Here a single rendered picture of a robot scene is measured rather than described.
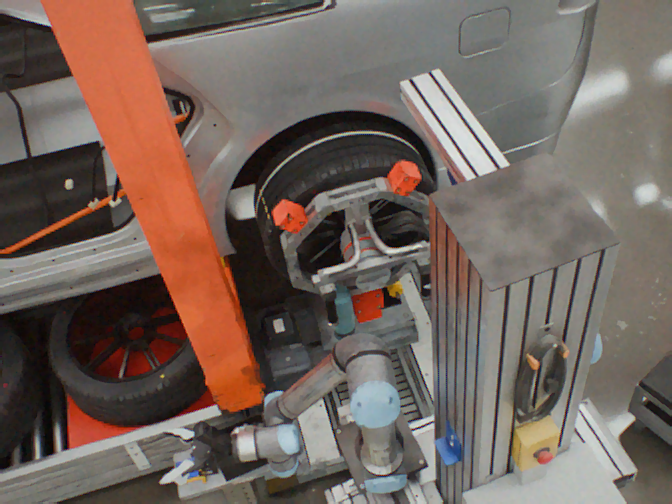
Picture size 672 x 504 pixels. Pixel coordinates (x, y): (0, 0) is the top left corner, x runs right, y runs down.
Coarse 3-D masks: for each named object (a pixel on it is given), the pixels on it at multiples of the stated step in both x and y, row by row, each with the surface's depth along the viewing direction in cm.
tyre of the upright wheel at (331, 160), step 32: (320, 128) 298; (352, 128) 298; (384, 128) 303; (320, 160) 289; (352, 160) 287; (384, 160) 289; (416, 160) 302; (256, 192) 310; (288, 192) 290; (320, 192) 290
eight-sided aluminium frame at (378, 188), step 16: (336, 192) 287; (352, 192) 288; (368, 192) 285; (384, 192) 286; (416, 192) 299; (320, 208) 284; (336, 208) 286; (416, 208) 297; (288, 240) 294; (416, 240) 319; (288, 256) 298; (288, 272) 313; (304, 272) 316; (400, 272) 323; (304, 288) 314; (352, 288) 323
